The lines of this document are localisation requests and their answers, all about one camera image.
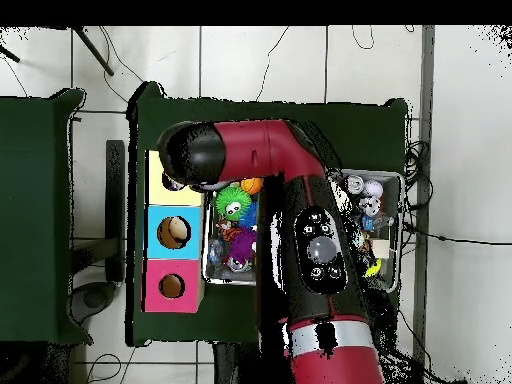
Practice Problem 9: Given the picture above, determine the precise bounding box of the wooden box with three holes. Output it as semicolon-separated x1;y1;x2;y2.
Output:
141;149;207;314

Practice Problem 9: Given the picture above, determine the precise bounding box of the purple spiky toy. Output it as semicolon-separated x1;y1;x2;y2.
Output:
228;229;258;263

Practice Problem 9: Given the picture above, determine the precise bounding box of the white baseball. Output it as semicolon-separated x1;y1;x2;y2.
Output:
360;179;384;199

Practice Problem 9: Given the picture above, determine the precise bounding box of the dark green tablecloth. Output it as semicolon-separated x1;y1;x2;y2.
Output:
0;88;94;345
125;81;409;347

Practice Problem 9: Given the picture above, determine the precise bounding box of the black cable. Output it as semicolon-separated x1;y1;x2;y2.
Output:
402;222;512;246

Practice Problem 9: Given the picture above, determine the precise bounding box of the blue spiky ball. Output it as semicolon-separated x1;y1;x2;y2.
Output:
238;201;259;230

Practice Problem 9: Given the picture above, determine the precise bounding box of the floral patterned cloth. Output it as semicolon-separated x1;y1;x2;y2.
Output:
162;173;186;192

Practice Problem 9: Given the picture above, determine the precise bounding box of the orange mini basketball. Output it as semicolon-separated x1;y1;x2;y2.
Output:
240;177;264;196

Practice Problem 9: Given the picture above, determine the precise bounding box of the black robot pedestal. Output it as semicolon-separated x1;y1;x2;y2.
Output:
211;341;261;384

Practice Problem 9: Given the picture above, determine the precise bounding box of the clear mesh bin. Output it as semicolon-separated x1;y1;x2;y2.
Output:
201;167;405;294

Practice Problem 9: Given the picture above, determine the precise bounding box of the black tripod leg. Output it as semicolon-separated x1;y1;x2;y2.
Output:
0;43;21;64
73;25;115;77

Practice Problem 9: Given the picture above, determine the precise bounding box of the black upright panel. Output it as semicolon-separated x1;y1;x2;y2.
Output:
105;139;126;282

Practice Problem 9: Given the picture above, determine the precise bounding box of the green spiky ball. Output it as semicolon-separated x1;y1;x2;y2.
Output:
214;185;253;221

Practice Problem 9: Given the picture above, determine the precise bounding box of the grey round floor stand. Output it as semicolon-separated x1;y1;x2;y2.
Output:
68;280;118;325

